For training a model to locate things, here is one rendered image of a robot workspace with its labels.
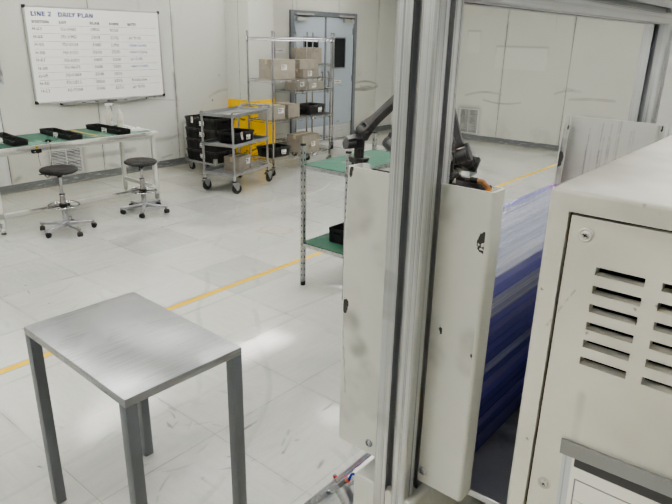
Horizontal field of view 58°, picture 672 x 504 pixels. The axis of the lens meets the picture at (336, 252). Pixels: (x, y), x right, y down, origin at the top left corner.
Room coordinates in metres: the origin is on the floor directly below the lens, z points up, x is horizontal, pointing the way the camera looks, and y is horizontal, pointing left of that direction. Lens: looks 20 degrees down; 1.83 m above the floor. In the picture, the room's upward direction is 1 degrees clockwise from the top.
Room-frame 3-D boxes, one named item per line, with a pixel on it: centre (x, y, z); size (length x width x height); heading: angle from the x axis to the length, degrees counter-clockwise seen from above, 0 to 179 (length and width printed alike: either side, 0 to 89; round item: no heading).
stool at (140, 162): (6.29, 2.07, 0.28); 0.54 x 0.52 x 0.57; 73
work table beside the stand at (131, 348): (1.93, 0.74, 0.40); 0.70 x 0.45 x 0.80; 49
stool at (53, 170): (5.55, 2.58, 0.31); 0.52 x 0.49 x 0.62; 141
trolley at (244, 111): (7.60, 1.27, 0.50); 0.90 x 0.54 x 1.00; 155
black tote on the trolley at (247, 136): (7.57, 1.28, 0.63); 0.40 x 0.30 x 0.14; 155
